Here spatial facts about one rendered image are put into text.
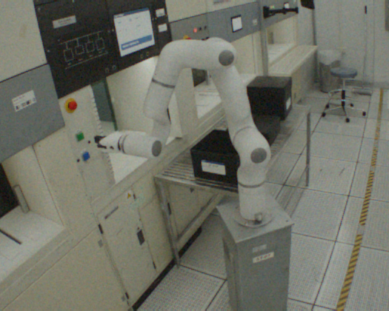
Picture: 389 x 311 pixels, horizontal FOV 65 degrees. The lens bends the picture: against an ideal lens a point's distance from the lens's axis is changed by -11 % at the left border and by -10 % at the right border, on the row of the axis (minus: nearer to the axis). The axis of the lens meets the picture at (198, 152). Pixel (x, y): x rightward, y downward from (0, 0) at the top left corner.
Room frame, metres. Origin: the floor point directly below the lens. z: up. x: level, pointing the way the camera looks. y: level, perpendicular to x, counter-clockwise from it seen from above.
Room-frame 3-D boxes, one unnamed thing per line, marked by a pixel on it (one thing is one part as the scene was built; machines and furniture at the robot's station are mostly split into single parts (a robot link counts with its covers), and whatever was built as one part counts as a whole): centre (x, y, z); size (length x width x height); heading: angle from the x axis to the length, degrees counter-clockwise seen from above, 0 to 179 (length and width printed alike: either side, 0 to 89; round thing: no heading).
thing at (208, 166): (1.67, -0.15, 0.85); 0.28 x 0.28 x 0.17; 55
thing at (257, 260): (1.23, -0.21, 0.38); 0.28 x 0.28 x 0.76; 11
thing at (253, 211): (1.23, -0.21, 0.85); 0.19 x 0.19 x 0.18
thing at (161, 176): (2.08, -0.34, 0.38); 1.30 x 0.60 x 0.76; 146
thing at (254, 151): (1.19, -0.21, 1.07); 0.19 x 0.12 x 0.24; 6
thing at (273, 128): (2.03, -0.39, 0.83); 0.29 x 0.29 x 0.13; 59
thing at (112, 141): (1.26, 0.32, 1.20); 0.11 x 0.10 x 0.07; 56
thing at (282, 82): (2.41, -0.61, 0.89); 0.29 x 0.29 x 0.25; 60
